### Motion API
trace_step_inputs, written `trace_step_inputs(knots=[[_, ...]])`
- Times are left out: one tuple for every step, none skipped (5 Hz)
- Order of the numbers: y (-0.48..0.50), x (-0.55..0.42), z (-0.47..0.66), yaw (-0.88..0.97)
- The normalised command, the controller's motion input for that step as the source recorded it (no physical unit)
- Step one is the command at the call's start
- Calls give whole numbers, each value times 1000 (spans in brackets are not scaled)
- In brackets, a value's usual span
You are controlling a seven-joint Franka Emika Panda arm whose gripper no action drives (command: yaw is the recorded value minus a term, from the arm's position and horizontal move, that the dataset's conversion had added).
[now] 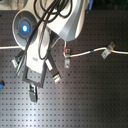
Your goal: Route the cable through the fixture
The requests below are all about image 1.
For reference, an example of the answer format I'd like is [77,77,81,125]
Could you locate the white cable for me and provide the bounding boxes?
[0,37,128,58]

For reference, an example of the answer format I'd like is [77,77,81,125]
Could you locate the metal cable clip left lower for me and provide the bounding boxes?
[65,58,70,68]

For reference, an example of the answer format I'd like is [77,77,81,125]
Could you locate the metal cable clip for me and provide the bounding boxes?
[65,49,71,54]
[101,41,115,59]
[65,58,70,68]

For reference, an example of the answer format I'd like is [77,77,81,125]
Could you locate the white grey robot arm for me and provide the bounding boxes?
[12,0,86,102]

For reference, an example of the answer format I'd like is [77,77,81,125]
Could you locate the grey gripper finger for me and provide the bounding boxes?
[46,58,61,83]
[29,85,38,102]

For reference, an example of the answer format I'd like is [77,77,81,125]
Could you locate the metal cable clip right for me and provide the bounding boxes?
[101,41,115,59]

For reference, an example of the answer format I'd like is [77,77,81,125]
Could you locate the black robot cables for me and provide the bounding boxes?
[18,0,73,62]

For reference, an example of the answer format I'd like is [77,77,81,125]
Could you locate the metal cable clip left upper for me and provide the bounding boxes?
[65,49,71,54]

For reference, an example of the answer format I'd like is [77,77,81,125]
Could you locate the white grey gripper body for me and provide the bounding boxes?
[23,29,50,87]

